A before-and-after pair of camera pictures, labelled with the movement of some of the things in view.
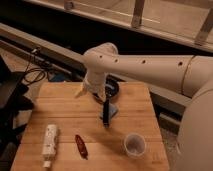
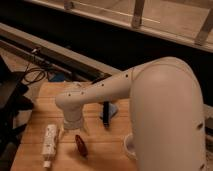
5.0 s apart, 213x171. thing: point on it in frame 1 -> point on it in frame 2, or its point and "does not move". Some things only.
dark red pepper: [81, 146] does not move
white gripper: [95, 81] -> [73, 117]
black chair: [14, 98] does not move
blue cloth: [112, 111] does not move
